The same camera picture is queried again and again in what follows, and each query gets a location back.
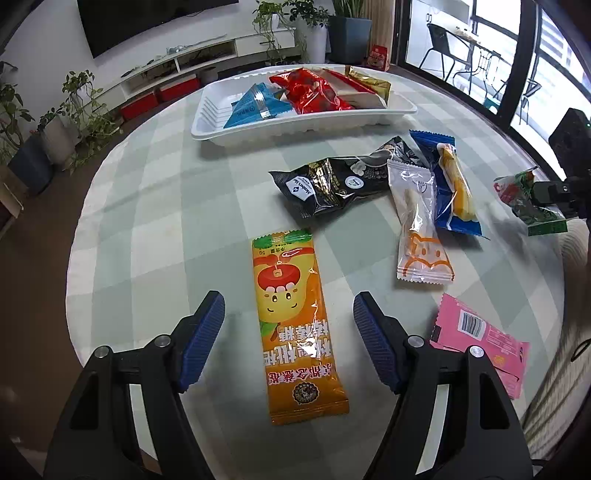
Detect green and red snack packet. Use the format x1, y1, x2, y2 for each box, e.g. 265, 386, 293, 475
493, 167, 568, 236

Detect white and red snack packet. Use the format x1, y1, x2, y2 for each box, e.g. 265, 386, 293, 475
318, 68, 387, 109

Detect red chocolate snack bag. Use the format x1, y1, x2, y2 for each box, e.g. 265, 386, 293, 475
269, 68, 355, 114

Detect light blue triangular snack packet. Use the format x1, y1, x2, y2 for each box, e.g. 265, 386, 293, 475
223, 83, 294, 129

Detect gold pie snack packet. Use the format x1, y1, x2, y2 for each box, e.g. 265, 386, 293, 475
345, 65, 392, 103

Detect right black balcony chair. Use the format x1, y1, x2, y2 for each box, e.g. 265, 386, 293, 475
518, 50, 542, 124

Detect black balcony chair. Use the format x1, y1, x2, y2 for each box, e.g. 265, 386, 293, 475
419, 23, 473, 81
518, 50, 542, 124

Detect pink snack packet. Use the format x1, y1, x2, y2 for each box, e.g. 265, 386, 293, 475
430, 293, 530, 400

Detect dark blue snack packet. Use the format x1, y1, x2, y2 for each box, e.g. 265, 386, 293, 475
410, 130, 483, 237

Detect clear orange cat snack packet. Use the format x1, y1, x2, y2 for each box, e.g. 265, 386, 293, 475
388, 160, 455, 285

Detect balcony bistro table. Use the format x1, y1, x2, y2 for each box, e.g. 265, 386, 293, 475
452, 22, 516, 107

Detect green checked tablecloth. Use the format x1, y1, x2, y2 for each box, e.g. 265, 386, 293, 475
66, 76, 564, 479

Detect left black balcony chair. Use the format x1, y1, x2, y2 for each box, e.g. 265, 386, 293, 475
419, 23, 473, 81

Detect red gift bag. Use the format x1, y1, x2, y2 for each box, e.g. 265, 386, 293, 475
367, 44, 391, 71

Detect beige curtain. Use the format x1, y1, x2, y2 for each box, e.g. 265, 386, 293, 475
365, 0, 397, 69

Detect black snack packet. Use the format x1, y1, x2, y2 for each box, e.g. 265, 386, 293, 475
270, 136, 427, 218

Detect bird of paradise blue pot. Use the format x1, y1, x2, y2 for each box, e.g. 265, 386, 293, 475
329, 0, 372, 65

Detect plant in white ribbed pot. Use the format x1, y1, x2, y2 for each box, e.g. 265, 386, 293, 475
38, 108, 75, 168

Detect tall plant in blue pot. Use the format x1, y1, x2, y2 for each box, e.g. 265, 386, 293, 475
1, 79, 53, 196

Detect trailing pothos plant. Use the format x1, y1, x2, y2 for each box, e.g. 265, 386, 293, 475
60, 70, 121, 173

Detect left red storage box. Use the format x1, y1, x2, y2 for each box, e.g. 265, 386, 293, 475
120, 92, 159, 121

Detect red storage box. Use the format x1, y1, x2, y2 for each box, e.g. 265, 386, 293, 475
120, 92, 159, 121
158, 75, 201, 102

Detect white plastic tray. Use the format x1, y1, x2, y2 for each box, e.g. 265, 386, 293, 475
191, 64, 417, 146

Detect bushy plant in white pot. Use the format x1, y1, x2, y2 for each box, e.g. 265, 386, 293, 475
283, 0, 329, 64

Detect right red storage box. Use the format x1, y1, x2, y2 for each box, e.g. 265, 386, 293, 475
158, 75, 201, 102

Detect small grey pot under console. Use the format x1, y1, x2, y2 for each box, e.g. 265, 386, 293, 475
197, 66, 219, 86

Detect small hanging pothos on console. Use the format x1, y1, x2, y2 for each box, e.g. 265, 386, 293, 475
252, 1, 296, 65

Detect white TV console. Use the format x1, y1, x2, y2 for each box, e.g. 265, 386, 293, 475
97, 33, 271, 111

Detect black sliding door frame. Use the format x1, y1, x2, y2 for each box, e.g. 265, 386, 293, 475
393, 0, 591, 139

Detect black wall television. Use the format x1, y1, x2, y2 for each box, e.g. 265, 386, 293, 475
77, 0, 238, 58

